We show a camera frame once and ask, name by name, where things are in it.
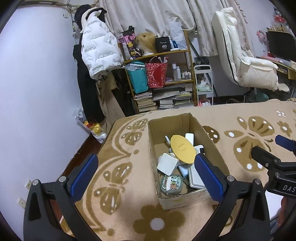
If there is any black hat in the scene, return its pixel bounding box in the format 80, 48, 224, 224
74, 4, 90, 29

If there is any green cartoon earphone case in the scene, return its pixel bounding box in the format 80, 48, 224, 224
161, 174, 183, 196

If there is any wooden desk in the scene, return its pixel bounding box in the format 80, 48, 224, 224
257, 56, 296, 80

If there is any wooden shelf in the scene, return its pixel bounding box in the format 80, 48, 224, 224
124, 30, 196, 114

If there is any teal bag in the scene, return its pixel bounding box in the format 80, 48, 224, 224
126, 61, 149, 94

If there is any white puffer jacket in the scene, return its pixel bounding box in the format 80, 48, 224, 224
81, 7, 124, 80

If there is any white plastic bag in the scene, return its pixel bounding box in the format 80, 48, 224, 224
169, 21, 188, 49

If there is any black monitor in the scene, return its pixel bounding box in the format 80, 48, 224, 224
266, 31, 296, 62

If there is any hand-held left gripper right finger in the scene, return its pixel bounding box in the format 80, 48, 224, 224
194, 153, 271, 241

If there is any pink small fan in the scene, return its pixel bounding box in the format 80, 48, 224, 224
257, 30, 269, 44

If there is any pink and black cartoon packet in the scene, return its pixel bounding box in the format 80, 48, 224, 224
119, 27, 142, 60

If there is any person's leg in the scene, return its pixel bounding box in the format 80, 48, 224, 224
269, 215, 292, 241

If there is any brown cardboard box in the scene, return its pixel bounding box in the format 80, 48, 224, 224
147, 113, 230, 210

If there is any clear plastic bag of toys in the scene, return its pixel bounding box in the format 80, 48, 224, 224
73, 107, 107, 143

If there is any red patterned bag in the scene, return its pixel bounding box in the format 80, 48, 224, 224
145, 57, 168, 88

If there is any black box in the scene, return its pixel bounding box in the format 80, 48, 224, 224
155, 36, 171, 53

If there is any stack of books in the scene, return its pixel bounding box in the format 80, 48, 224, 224
134, 85, 195, 113

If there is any person's right forearm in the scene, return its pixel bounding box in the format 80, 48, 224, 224
279, 197, 296, 220

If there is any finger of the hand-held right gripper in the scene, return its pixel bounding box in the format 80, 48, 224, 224
251, 146, 281, 171
275, 134, 296, 152

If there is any light blue white tube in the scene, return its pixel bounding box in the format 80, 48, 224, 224
178, 163, 192, 179

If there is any black coat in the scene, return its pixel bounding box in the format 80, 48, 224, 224
73, 44, 105, 123

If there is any white square charger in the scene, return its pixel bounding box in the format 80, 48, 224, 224
157, 153, 179, 177

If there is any white trolley cart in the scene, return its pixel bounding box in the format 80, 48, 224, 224
194, 65, 214, 107

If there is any cream padded quilt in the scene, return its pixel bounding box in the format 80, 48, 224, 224
211, 7, 289, 92

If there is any cream curtain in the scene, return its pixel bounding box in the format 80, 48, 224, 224
98, 0, 251, 57

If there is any blonde wig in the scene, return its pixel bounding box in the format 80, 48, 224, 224
136, 32, 158, 56

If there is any green fan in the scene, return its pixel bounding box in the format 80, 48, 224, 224
245, 90, 270, 102

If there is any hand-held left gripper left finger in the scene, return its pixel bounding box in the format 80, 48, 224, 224
23, 153, 102, 241

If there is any yellow oval mirror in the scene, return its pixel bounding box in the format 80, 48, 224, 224
170, 135, 195, 164

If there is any beige coat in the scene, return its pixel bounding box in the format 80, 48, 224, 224
96, 74, 126, 130

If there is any beige butterfly print blanket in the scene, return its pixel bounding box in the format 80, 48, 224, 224
59, 99, 296, 241

